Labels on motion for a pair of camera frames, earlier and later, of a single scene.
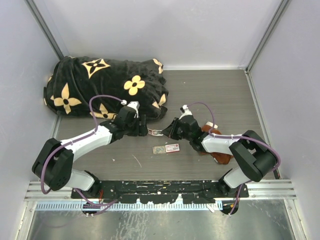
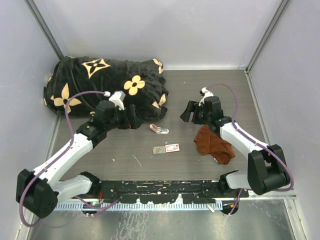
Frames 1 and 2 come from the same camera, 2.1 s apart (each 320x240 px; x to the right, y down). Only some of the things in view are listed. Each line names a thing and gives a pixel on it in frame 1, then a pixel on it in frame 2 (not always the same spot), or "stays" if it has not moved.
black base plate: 162,192 stays
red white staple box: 166,148 stays
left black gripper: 140,130 → 135,120
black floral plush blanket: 100,87 stays
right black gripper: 170,132 → 191,107
